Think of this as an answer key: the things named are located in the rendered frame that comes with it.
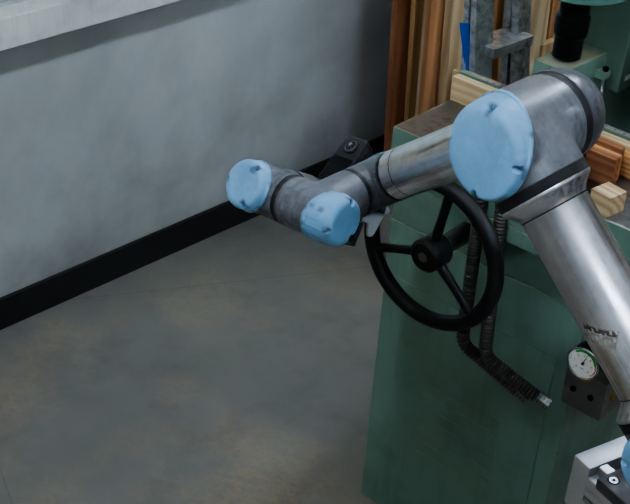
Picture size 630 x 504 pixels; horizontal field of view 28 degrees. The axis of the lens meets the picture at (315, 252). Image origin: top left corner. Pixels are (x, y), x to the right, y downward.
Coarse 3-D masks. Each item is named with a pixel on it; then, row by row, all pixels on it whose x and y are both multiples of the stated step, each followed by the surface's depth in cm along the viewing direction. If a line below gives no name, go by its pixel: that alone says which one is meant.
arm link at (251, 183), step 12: (240, 168) 180; (252, 168) 178; (264, 168) 179; (276, 168) 181; (228, 180) 181; (240, 180) 179; (252, 180) 178; (264, 180) 178; (276, 180) 179; (228, 192) 181; (240, 192) 179; (252, 192) 178; (264, 192) 178; (240, 204) 179; (252, 204) 178; (264, 204) 179; (264, 216) 182
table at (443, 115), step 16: (432, 112) 238; (448, 112) 238; (400, 128) 231; (416, 128) 231; (432, 128) 232; (400, 144) 232; (624, 208) 211; (608, 224) 207; (624, 224) 206; (512, 240) 210; (528, 240) 207; (624, 240) 206
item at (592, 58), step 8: (584, 48) 225; (592, 48) 225; (544, 56) 220; (552, 56) 221; (584, 56) 222; (592, 56) 222; (600, 56) 223; (536, 64) 219; (544, 64) 218; (552, 64) 218; (560, 64) 218; (568, 64) 218; (576, 64) 218; (584, 64) 219; (592, 64) 221; (600, 64) 224; (584, 72) 220; (592, 72) 223; (592, 80) 224; (600, 80) 227
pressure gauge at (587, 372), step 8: (584, 344) 213; (568, 352) 214; (576, 352) 213; (584, 352) 212; (592, 352) 211; (568, 360) 215; (576, 360) 214; (592, 360) 212; (576, 368) 215; (584, 368) 214; (592, 368) 212; (600, 368) 212; (576, 376) 215; (584, 376) 214; (592, 376) 213
